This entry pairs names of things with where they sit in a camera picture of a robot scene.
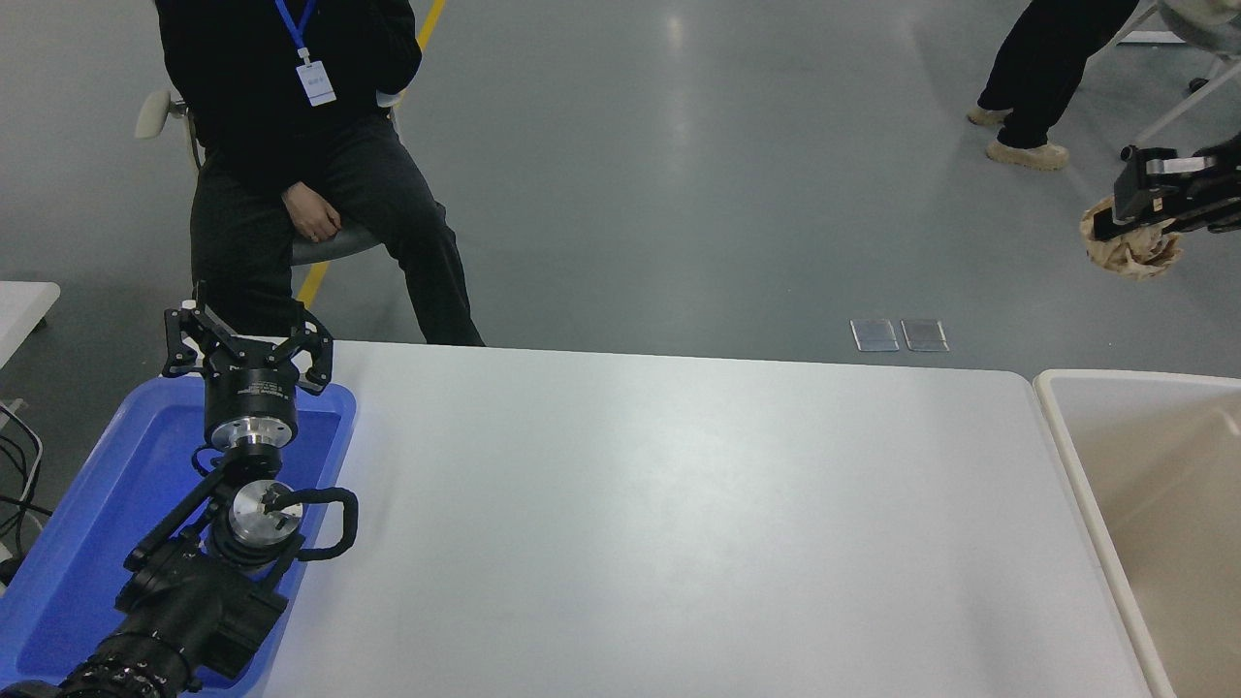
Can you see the grey stool with white back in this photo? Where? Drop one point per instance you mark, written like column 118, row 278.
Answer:
column 339, row 247

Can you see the small white side table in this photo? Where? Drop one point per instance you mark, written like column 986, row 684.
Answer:
column 21, row 310

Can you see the blue plastic tray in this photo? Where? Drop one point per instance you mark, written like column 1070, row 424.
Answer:
column 97, row 504

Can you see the person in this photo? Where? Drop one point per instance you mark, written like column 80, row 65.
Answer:
column 1047, row 58
column 242, row 126

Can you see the tan paper ball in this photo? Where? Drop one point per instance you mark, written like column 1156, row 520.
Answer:
column 1134, row 254

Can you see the large pale bin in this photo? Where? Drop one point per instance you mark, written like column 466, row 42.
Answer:
column 1163, row 485

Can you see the metal floor plate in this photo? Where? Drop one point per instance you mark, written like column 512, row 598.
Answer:
column 875, row 334
column 924, row 334

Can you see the person's right hand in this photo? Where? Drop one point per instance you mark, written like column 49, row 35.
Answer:
column 312, row 215

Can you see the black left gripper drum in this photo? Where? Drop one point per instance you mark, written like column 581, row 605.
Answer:
column 250, row 388

